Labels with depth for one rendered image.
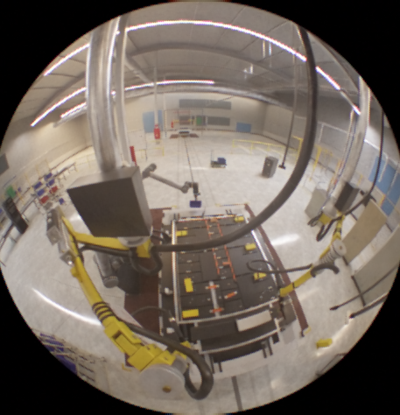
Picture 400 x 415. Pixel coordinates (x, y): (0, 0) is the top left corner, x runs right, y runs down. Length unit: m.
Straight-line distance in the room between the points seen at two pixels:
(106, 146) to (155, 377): 0.59
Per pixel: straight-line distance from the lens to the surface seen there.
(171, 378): 0.41
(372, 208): 4.65
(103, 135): 0.39
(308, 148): 0.39
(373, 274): 4.97
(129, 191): 0.31
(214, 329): 1.45
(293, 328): 2.11
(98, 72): 0.42
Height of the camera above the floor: 2.54
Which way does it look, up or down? 39 degrees down
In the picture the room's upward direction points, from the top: 1 degrees clockwise
